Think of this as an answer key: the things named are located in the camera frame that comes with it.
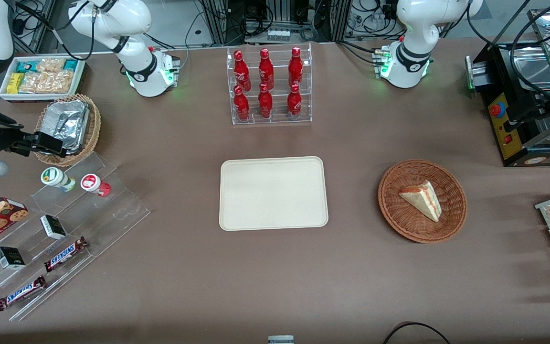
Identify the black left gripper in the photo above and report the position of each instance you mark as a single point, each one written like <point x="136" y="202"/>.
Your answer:
<point x="532" y="108"/>

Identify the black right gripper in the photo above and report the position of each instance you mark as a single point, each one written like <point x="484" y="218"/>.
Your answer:
<point x="1" y="135"/>

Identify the green gum bottle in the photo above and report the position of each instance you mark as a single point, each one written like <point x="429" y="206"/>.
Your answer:
<point x="55" y="178"/>

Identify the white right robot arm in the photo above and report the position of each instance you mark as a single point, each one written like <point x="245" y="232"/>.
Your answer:
<point x="134" y="71"/>

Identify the silver foil tray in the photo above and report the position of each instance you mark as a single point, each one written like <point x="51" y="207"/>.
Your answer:
<point x="67" y="122"/>

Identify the red gum bottle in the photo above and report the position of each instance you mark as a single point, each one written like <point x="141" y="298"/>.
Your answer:
<point x="94" y="184"/>

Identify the beige plastic tray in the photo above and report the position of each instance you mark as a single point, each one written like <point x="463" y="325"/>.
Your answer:
<point x="273" y="193"/>

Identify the black machine with red button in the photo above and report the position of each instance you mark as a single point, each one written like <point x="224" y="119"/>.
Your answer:
<point x="506" y="129"/>

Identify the light tan wicker basket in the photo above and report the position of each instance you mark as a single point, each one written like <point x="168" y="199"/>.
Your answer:
<point x="94" y="126"/>

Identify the clear bag of crackers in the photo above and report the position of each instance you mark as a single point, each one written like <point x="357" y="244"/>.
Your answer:
<point x="48" y="82"/>
<point x="50" y="64"/>

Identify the white snack bin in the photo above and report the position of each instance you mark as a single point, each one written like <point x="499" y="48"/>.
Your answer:
<point x="81" y="79"/>

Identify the small black box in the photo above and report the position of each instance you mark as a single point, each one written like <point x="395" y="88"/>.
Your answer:
<point x="10" y="258"/>
<point x="53" y="227"/>

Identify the yellow snack pack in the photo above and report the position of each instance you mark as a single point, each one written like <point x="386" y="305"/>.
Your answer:
<point x="15" y="83"/>

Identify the clear acrylic tiered stand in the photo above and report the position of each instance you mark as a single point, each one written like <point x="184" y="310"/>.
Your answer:
<point x="112" y="215"/>

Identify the teal snack pack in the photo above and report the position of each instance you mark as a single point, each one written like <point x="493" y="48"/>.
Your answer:
<point x="26" y="67"/>
<point x="70" y="65"/>

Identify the brown Snickers bar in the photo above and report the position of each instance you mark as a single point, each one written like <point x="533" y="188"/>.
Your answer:
<point x="21" y="293"/>
<point x="66" y="253"/>

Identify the wrapped triangle sandwich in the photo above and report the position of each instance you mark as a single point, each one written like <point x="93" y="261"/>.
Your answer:
<point x="423" y="199"/>

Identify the brown round wicker basket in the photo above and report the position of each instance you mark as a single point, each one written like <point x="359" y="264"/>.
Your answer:
<point x="399" y="220"/>

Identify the red cola bottle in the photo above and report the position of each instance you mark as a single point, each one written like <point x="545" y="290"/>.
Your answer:
<point x="241" y="105"/>
<point x="265" y="102"/>
<point x="295" y="68"/>
<point x="242" y="71"/>
<point x="266" y="70"/>
<point x="294" y="102"/>

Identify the clear acrylic bottle rack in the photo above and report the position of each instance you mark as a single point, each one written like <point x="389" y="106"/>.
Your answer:
<point x="280" y="119"/>

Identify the white power strip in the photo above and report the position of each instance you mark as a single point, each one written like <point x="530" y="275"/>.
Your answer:
<point x="278" y="34"/>

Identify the small grey white device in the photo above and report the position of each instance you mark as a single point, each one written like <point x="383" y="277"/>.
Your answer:
<point x="280" y="339"/>

